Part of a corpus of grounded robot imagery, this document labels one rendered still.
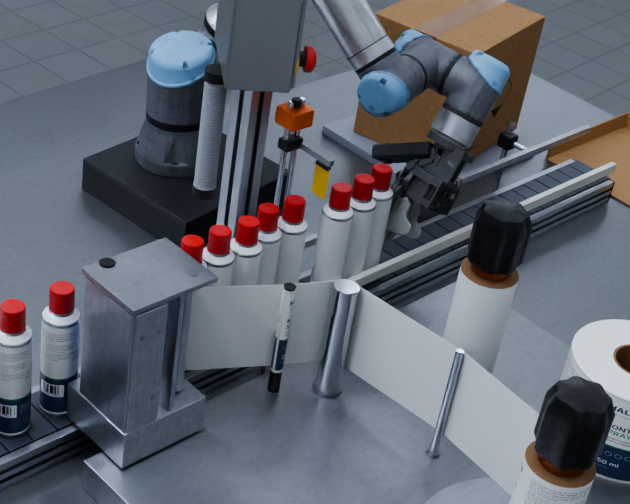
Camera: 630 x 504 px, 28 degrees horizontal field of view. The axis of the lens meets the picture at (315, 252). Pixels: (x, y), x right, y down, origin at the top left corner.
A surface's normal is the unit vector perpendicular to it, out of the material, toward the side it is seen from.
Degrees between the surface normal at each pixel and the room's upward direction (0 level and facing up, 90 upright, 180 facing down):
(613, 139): 0
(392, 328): 90
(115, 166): 2
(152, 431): 90
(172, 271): 0
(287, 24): 90
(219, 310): 90
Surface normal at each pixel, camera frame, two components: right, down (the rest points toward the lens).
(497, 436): -0.79, 0.24
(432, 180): -0.55, -0.15
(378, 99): -0.52, 0.44
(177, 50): 0.04, -0.76
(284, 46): 0.15, 0.56
